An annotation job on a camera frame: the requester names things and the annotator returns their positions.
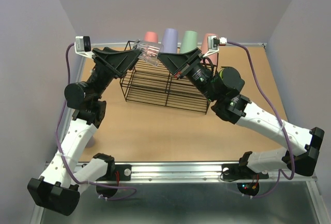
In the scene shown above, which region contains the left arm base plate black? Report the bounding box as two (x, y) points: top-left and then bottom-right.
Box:
(97, 163), (132, 181)

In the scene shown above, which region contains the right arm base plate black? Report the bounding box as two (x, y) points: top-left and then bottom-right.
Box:
(222, 163), (269, 181)

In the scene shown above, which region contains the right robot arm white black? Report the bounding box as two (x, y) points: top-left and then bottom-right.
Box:
(158, 48), (324, 180)

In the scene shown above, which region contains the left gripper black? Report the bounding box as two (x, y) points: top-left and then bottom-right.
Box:
(87, 47), (144, 101)

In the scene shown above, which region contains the purple plastic cup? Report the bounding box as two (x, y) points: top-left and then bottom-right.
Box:
(86, 137), (95, 148)
(161, 28), (178, 53)

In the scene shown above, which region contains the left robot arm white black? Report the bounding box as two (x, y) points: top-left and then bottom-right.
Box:
(27, 47), (141, 216)

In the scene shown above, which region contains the pink plastic cup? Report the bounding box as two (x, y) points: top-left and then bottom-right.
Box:
(201, 33), (218, 66)

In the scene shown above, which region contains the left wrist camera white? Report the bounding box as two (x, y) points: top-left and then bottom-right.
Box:
(74, 36), (94, 58)

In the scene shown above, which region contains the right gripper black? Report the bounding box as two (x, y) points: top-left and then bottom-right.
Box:
(156, 48), (219, 103)

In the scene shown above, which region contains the aluminium back rail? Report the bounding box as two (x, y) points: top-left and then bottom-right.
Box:
(91, 41), (267, 48)

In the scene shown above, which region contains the green plastic cup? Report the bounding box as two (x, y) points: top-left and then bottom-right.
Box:
(179, 31), (198, 53)

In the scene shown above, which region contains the aluminium front rail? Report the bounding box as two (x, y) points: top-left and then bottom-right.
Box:
(41, 159), (318, 184)

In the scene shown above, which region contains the clear glass cup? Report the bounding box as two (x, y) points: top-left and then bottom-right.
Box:
(133, 40), (163, 67)

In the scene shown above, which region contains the red plastic cup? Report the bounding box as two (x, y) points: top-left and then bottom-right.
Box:
(144, 31), (158, 43)

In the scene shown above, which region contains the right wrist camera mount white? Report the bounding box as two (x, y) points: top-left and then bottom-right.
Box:
(203, 36), (228, 58)

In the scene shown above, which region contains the black wire dish rack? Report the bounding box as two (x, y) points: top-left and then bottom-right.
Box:
(119, 40), (219, 115)

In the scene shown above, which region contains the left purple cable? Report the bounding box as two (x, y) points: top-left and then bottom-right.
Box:
(55, 43), (138, 201)

